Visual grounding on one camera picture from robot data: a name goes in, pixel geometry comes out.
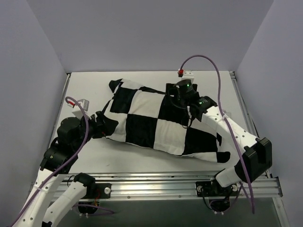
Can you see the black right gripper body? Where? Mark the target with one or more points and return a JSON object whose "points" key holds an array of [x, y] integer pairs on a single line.
{"points": [[171, 89]]}

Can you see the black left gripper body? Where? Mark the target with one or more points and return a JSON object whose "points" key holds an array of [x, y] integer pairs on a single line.
{"points": [[95, 125]]}

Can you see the black white checkered pillowcase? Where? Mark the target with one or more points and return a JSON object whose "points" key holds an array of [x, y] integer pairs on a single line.
{"points": [[147, 119]]}

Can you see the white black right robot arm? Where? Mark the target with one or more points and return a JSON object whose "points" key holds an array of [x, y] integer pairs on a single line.
{"points": [[255, 154]]}

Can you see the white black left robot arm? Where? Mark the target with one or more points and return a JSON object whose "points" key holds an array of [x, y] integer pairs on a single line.
{"points": [[39, 211]]}

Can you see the aluminium left side rail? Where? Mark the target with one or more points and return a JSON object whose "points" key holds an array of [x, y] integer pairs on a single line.
{"points": [[59, 109]]}

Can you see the aluminium rail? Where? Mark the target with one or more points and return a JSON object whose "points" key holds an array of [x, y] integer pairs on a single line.
{"points": [[59, 109], [158, 186], [247, 118]]}

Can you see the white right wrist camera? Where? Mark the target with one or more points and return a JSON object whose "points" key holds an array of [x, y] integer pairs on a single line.
{"points": [[183, 75]]}

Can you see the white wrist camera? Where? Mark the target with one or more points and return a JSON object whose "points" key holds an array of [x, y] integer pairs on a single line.
{"points": [[77, 112], [183, 75]]}

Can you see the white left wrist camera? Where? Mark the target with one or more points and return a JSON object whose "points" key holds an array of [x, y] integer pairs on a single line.
{"points": [[77, 112]]}

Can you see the aluminium right side rail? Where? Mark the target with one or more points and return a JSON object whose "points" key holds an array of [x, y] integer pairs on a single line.
{"points": [[247, 118]]}

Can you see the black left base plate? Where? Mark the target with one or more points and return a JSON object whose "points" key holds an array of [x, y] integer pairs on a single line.
{"points": [[101, 191]]}

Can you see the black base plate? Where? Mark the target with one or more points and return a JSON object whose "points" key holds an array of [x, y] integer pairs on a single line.
{"points": [[204, 188], [101, 191]]}

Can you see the aluminium front rail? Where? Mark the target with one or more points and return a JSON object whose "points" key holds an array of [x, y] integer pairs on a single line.
{"points": [[158, 186]]}

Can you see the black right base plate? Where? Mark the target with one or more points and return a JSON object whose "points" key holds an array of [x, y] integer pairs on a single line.
{"points": [[204, 188]]}

